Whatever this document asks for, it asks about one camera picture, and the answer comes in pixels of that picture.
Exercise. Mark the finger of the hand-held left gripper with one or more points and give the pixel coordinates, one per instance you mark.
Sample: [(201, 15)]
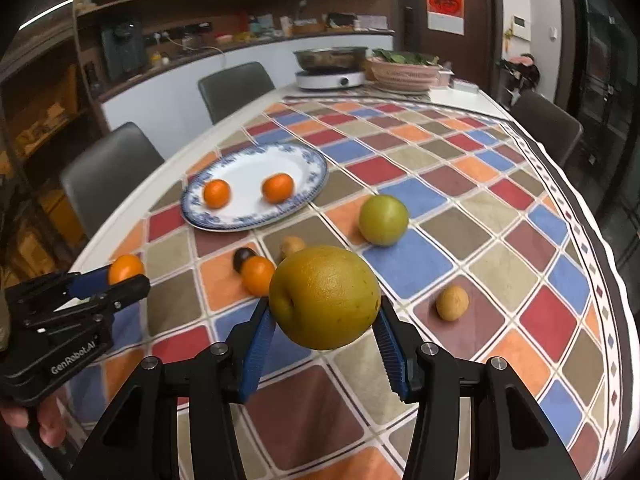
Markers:
[(90, 282), (132, 287)]

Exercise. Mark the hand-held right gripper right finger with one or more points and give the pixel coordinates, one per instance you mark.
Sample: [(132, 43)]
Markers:
[(392, 355)]

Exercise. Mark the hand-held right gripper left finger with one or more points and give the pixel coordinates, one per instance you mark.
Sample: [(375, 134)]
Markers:
[(255, 347)]

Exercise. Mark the orange mandarin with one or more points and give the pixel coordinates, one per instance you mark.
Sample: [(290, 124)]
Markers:
[(125, 267), (217, 193), (258, 276), (277, 187)]

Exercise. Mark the small brown kiwi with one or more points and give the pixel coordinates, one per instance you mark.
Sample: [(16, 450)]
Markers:
[(291, 246), (452, 303)]

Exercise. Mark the green apple back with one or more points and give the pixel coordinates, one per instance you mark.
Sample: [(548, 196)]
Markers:
[(322, 297)]

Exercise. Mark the green apple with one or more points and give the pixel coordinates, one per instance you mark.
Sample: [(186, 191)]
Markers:
[(322, 297), (383, 220)]

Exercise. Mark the dark purple plum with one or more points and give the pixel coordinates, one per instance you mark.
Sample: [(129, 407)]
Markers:
[(243, 259)]

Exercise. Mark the green apple front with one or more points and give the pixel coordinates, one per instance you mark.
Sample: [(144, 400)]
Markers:
[(383, 220)]

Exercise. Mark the white blue-rimmed plate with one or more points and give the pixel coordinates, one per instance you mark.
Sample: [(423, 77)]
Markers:
[(250, 167)]

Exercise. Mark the person's left hand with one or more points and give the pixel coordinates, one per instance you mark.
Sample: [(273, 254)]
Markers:
[(50, 425)]

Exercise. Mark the grey dining chair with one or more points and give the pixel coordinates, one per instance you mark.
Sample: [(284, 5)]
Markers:
[(235, 91), (107, 175), (547, 125)]

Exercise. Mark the colourful checkered tablecloth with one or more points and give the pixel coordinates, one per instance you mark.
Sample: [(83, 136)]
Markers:
[(475, 215)]

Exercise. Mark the small yellow bottle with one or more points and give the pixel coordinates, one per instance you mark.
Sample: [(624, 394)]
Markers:
[(156, 58)]

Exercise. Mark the black coffee machine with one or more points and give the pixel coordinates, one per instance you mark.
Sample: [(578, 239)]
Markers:
[(122, 50)]

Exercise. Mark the white induction cooker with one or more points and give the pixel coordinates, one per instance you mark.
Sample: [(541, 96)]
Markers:
[(330, 81)]

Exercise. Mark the small white box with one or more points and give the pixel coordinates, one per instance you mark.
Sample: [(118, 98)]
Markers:
[(462, 85)]

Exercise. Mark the pink plastic basket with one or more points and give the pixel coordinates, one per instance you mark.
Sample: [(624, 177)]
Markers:
[(402, 76)]

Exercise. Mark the metal pot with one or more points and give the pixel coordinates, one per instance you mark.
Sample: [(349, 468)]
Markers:
[(331, 58)]

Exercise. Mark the green leafy vegetables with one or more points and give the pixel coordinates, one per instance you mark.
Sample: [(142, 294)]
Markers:
[(402, 56)]

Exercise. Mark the dark stroller with pink cloth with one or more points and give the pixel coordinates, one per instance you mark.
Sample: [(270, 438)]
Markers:
[(520, 72)]

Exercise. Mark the wooden tissue box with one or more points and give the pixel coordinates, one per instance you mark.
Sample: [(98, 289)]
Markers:
[(308, 27)]

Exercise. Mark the white wall intercom panel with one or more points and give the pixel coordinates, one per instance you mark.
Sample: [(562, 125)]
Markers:
[(519, 27)]

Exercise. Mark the red and white wall poster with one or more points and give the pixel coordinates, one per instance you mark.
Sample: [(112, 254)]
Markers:
[(445, 0)]

